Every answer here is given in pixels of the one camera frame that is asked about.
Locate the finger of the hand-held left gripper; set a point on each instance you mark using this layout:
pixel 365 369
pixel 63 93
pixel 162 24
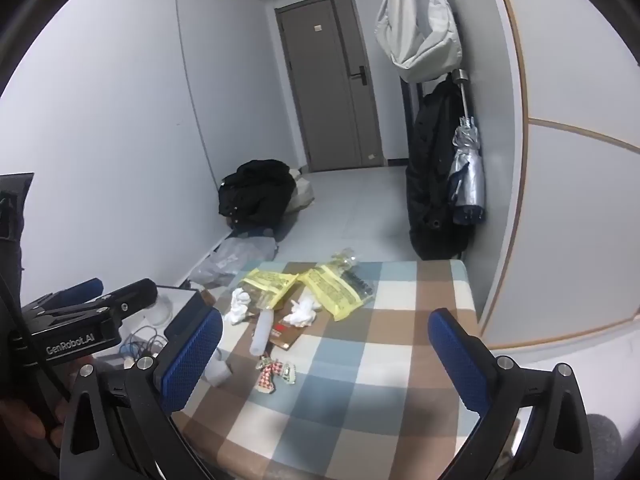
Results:
pixel 82 288
pixel 135 296

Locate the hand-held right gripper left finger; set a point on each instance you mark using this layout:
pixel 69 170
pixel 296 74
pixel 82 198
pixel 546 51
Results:
pixel 192 355

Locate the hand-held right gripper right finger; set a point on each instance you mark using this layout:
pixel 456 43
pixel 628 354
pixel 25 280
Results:
pixel 460 360

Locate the white tissue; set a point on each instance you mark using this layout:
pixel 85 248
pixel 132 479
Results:
pixel 237 310
pixel 304 312

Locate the red checked candy wrapper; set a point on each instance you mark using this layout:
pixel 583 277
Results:
pixel 267 377

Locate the brown red paper packet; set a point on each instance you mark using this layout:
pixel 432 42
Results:
pixel 287 336

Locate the small greenish candy wrapper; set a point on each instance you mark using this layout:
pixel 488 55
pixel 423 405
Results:
pixel 288 374

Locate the yellow label snack packet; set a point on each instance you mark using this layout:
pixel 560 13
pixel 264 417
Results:
pixel 332 292
pixel 265 280

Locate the white shoulder bag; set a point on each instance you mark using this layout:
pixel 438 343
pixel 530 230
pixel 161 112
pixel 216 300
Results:
pixel 415 35

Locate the person's left hand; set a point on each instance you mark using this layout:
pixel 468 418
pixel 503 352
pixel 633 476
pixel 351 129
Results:
pixel 22 422

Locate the navy blue box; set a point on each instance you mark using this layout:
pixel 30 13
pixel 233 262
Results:
pixel 185 312

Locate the small white table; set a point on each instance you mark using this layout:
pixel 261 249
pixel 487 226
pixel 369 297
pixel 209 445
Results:
pixel 180 297

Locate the checked blanket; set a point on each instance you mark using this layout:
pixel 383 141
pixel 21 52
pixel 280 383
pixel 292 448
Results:
pixel 390 360

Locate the grey plastic parcel bag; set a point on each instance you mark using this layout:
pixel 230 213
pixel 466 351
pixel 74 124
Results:
pixel 235 255

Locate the black clothes pile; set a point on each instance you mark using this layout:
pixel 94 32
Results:
pixel 255 190

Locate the silver folding umbrella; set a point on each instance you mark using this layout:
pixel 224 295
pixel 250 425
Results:
pixel 470 180

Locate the white wardrobe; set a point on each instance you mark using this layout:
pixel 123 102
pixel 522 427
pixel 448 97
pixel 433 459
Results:
pixel 575 210

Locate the black hanging jacket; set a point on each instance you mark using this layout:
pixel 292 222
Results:
pixel 430 170

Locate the beige bag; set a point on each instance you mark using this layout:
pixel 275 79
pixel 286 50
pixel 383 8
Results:
pixel 302 192

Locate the grey door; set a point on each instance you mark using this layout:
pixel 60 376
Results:
pixel 325 85

